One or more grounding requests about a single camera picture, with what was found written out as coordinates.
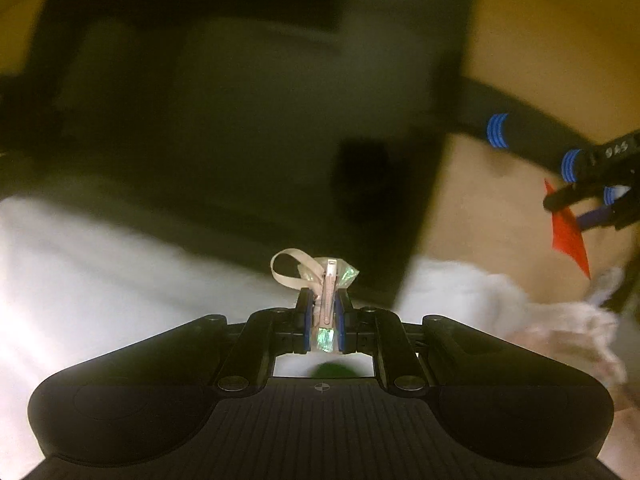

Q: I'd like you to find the red packet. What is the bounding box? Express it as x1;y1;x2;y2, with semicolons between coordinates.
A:
549;205;591;280

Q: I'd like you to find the green lid glass jar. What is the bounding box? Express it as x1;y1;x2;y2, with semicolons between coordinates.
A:
310;362;358;379

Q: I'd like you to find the white fringed cloth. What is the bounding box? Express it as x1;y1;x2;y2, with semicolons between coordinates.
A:
1;197;627;479

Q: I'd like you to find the black television monitor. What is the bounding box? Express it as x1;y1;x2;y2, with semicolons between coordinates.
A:
1;0;472;305

